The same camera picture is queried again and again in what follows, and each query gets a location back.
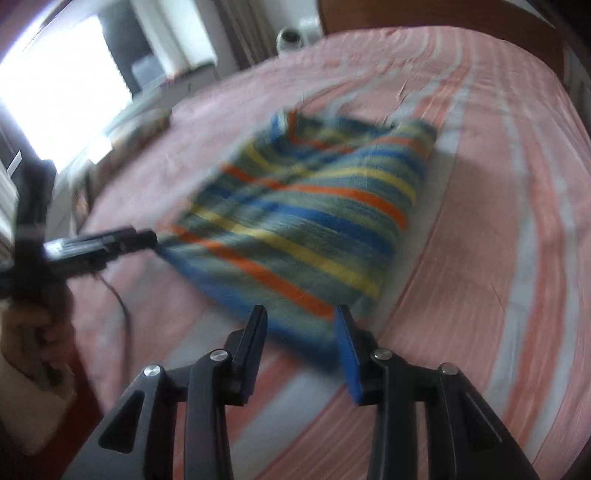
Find striped knit sweater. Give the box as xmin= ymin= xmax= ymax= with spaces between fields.
xmin=157 ymin=110 xmax=438 ymax=367

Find person's left hand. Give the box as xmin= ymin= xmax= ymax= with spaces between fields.
xmin=1 ymin=298 xmax=75 ymax=455

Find striped pillow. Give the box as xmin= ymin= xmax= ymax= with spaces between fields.
xmin=86 ymin=108 xmax=172 ymax=197

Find white window bench cabinet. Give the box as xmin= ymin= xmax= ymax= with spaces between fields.
xmin=46 ymin=63 xmax=221 ymax=239

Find white sheer curtain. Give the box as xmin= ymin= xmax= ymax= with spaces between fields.
xmin=131 ymin=0 xmax=217 ymax=78

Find beige curtain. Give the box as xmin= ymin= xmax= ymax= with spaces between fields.
xmin=214 ymin=0 xmax=276 ymax=70

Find white round fan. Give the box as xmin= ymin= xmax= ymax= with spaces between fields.
xmin=276 ymin=27 xmax=304 ymax=55

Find wooden headboard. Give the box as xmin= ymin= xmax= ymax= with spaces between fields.
xmin=317 ymin=0 xmax=564 ymax=77

